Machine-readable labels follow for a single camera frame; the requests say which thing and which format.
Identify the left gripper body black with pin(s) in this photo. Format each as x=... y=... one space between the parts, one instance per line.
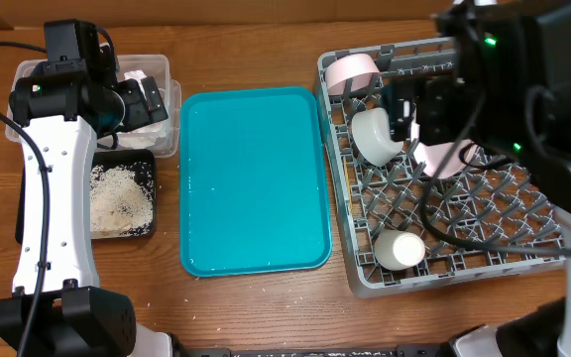
x=137 y=111

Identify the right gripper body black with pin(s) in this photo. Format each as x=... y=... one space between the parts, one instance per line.
x=444 y=108

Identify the white napkin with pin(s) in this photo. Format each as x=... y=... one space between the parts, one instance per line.
x=158 y=137

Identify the large white plate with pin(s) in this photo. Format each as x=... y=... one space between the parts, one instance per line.
x=433 y=156

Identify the grey shallow bowl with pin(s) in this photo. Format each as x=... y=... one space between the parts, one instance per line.
x=372 y=135

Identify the pink bowl with rice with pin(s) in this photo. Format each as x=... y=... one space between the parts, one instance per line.
x=360 y=68

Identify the white paper cup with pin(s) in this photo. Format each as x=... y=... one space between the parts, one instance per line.
x=398 y=250

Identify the wooden chopstick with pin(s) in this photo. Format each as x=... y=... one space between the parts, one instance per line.
x=348 y=185

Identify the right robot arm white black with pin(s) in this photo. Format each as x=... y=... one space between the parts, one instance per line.
x=508 y=91

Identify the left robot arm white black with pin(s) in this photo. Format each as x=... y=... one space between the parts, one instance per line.
x=57 y=306

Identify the clear plastic waste bin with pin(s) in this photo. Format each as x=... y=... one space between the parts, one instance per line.
x=76 y=104

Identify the black waste tray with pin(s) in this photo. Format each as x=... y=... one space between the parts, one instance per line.
x=143 y=160

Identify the grey dishwasher rack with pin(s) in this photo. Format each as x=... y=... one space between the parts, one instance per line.
x=498 y=206

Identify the pile of rice grains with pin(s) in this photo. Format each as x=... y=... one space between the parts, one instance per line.
x=121 y=202

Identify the teal serving tray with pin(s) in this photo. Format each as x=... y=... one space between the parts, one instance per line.
x=252 y=187

